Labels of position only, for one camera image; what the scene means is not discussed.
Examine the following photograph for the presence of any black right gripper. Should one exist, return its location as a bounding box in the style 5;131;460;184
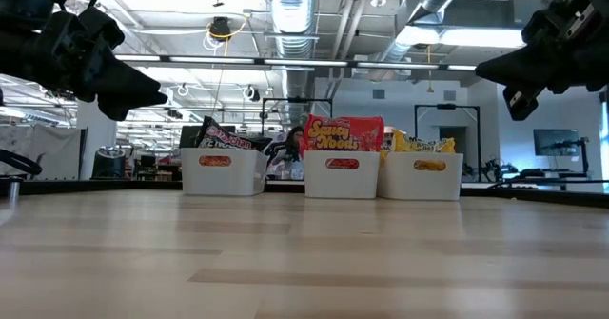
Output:
474;0;609;122

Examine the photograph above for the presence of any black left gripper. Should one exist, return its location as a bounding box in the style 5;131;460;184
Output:
28;7;169;123

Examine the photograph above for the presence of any yellow Maruchan ramen packet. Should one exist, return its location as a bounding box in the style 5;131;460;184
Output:
390;128;457;155

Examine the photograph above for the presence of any black Fire Noodle packet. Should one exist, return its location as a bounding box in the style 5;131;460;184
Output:
194;115;274;152

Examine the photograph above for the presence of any red Saucy Noods packet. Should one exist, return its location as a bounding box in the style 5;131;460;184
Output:
299;113;385;153

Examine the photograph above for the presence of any white column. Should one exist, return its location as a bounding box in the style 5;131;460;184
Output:
75;99;119;180

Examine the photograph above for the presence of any black round bin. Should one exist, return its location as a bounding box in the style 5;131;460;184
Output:
90;146;128;180

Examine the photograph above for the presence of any white partition cloth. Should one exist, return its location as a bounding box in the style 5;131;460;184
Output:
0;126;88;180

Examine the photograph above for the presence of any overhead LED light bar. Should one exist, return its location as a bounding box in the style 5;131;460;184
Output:
113;51;480;72

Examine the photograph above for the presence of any white plastic bin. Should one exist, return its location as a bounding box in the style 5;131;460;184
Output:
378;151;465;202
303;150;382;200
180;147;270;197

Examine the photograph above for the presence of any person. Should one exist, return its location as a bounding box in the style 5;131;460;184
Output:
271;126;305;181

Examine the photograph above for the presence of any black wall monitor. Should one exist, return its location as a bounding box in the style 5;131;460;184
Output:
532;128;580;157

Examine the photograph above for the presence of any black metal stand frame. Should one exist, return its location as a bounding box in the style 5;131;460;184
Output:
413;103;482;172
260;96;334;137

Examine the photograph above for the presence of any black aluminium table frame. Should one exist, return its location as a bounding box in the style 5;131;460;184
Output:
0;178;609;209

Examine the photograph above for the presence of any black curved cable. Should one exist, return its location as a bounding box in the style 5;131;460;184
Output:
0;147;44;177

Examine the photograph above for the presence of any black overhead camera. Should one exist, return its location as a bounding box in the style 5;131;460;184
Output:
207;16;233;42

